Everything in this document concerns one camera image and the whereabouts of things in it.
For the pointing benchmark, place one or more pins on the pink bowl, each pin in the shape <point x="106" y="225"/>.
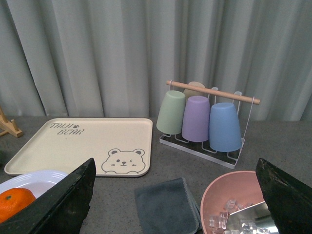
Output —
<point x="241" y="186"/>

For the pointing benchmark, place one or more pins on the blue tumbler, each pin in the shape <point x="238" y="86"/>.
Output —
<point x="224" y="129"/>

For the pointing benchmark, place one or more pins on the wooden peg drying rack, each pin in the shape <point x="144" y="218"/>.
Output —
<point x="9" y="127"/>

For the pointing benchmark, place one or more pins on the clear ice cubes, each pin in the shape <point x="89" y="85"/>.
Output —
<point x="218" y="225"/>

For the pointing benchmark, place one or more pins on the metal ice scoop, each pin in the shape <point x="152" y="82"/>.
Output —
<point x="257" y="213"/>

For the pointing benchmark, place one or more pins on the orange mandarin fruit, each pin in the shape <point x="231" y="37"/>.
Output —
<point x="13" y="201"/>

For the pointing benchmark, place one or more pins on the light green tumbler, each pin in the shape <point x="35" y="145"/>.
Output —
<point x="171" y="113"/>

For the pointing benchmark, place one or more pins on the cream bear tray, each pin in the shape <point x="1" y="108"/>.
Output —
<point x="120" y="147"/>

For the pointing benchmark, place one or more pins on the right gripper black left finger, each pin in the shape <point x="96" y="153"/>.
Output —
<point x="60" y="210"/>

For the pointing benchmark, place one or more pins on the grey curtain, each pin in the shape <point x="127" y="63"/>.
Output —
<point x="112" y="58"/>

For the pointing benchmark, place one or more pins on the white wire cup rack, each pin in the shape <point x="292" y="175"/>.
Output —
<point x="203" y="149"/>

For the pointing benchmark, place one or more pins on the white round plate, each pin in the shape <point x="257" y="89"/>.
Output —
<point x="37" y="182"/>

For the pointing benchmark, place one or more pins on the grey folded cloth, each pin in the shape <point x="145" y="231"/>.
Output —
<point x="168" y="208"/>

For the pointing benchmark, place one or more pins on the purple tumbler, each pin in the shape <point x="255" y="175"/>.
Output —
<point x="195" y="126"/>

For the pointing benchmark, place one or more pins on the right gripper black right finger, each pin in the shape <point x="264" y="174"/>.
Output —
<point x="288" y="199"/>

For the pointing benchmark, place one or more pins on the beige tumbler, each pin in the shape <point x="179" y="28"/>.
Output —
<point x="190" y="93"/>

